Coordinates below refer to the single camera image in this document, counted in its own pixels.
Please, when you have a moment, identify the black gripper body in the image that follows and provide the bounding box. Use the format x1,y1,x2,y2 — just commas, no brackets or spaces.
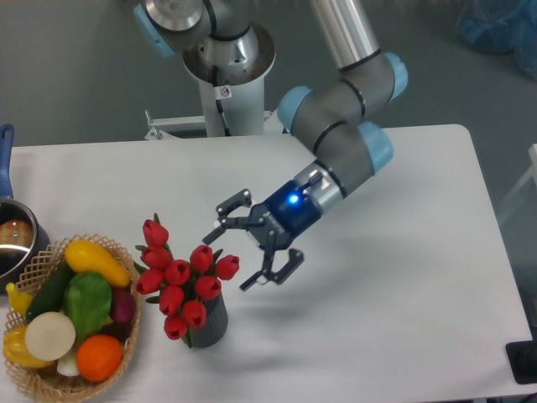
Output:
248,180,321,250

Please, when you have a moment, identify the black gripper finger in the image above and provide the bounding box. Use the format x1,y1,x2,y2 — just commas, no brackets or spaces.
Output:
202,189,263,244
239,238,305,291

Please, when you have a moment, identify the red tulip bouquet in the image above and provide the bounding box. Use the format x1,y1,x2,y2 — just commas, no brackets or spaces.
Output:
135,215,240,340

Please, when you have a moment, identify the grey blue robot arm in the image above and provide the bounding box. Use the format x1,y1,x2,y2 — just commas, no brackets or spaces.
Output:
133,1,408,284

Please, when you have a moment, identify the dark grey ribbed vase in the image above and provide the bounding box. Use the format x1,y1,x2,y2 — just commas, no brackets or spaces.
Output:
183,295,228,348

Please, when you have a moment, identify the purple red onion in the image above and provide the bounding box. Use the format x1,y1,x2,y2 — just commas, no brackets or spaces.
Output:
110,288,136,323

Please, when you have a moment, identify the yellow squash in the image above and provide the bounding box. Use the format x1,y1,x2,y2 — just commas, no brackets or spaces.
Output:
64,239,131,288

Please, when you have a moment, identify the green lettuce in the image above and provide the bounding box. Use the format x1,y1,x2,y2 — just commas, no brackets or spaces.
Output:
63,271,112,346

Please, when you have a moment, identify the orange fruit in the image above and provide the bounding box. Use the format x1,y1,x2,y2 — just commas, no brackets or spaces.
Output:
76,334,123,382

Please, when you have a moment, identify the dark green cucumber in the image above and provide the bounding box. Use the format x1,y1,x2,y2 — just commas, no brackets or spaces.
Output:
25,261,75,323

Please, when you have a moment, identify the white round onion slice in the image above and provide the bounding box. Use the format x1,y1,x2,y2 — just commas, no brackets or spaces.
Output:
24,311,76,361

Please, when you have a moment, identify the white leek stalk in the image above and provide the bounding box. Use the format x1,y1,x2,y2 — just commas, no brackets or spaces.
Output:
56,346,80,377

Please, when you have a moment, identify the small yellow banana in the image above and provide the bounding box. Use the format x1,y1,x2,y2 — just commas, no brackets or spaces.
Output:
5,282,34,317

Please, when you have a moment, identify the woven wicker basket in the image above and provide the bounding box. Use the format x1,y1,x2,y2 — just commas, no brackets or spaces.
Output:
4,234,141,402

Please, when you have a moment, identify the yellow bell pepper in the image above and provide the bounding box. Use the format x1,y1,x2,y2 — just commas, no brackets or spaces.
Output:
3,326,54,369

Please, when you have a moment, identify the black device at edge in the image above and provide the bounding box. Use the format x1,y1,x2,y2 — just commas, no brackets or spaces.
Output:
505,341,536,385

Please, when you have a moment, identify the blue plastic bag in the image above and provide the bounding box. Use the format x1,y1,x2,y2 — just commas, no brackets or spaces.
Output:
456,1,536,80

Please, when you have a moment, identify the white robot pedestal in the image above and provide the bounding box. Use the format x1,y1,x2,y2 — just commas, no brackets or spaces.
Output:
144,67,289,140

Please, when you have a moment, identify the blue handled saucepan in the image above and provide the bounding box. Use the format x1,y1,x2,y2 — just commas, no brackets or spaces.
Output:
1,123,50,296

